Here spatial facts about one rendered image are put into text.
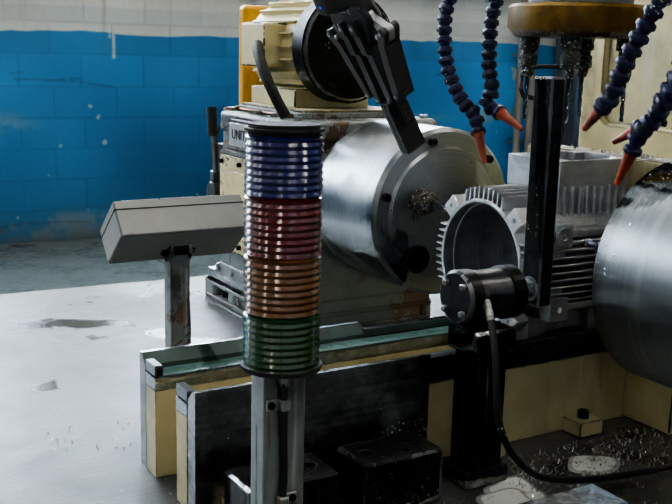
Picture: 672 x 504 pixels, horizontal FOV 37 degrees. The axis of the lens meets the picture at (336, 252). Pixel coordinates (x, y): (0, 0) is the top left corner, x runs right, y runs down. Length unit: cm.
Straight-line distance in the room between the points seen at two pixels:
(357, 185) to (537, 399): 41
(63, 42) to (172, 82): 76
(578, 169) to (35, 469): 74
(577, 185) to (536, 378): 25
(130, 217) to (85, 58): 553
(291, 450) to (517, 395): 52
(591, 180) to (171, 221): 53
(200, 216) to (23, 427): 34
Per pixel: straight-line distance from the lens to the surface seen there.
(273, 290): 74
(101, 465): 120
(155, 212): 124
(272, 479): 80
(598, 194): 132
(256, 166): 73
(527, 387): 127
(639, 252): 105
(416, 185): 145
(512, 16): 130
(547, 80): 111
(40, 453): 124
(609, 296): 108
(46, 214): 676
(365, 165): 147
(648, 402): 138
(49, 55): 668
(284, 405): 78
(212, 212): 127
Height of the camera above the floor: 127
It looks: 11 degrees down
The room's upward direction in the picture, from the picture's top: 1 degrees clockwise
